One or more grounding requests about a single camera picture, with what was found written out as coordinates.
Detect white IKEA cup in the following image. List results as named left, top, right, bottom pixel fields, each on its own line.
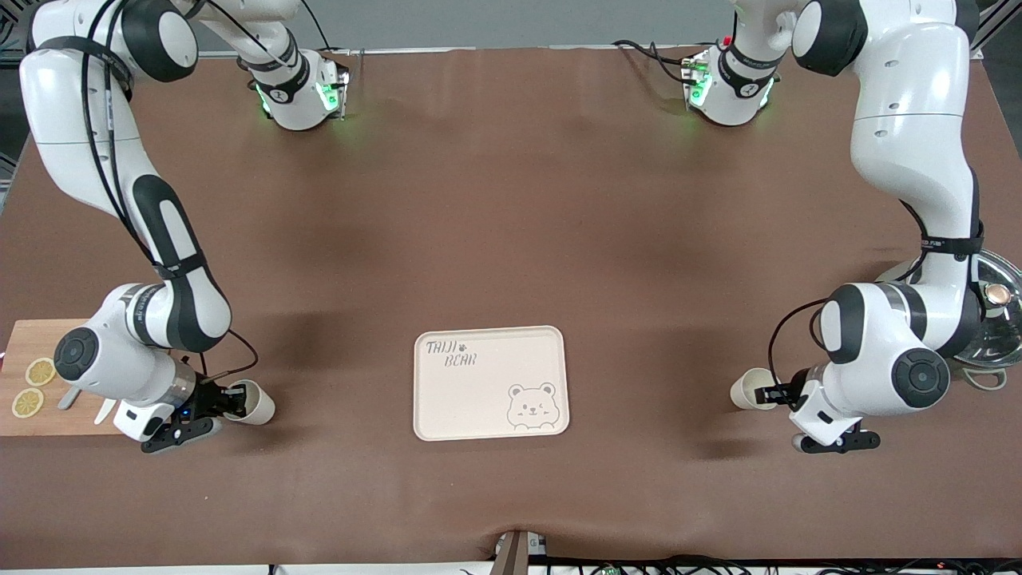
left=224, top=379, right=276, bottom=426
left=730, top=367, right=780, bottom=412

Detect wooden cutting board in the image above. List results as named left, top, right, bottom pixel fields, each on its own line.
left=0, top=319, right=121, bottom=437

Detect grey electric cooking pot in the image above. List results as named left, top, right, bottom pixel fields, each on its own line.
left=874, top=249, right=1022, bottom=392

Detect glass pot lid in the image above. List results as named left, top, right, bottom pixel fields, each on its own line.
left=954, top=249, right=1022, bottom=368

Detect cream bear print tray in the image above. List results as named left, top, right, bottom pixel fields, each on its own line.
left=413, top=325, right=571, bottom=442

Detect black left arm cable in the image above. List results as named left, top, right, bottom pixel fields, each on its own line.
left=767, top=200, right=988, bottom=402

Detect black base cables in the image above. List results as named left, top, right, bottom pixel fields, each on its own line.
left=611, top=38, right=705, bottom=87

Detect black base cable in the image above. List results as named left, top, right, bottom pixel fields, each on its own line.
left=300, top=18, right=336, bottom=55

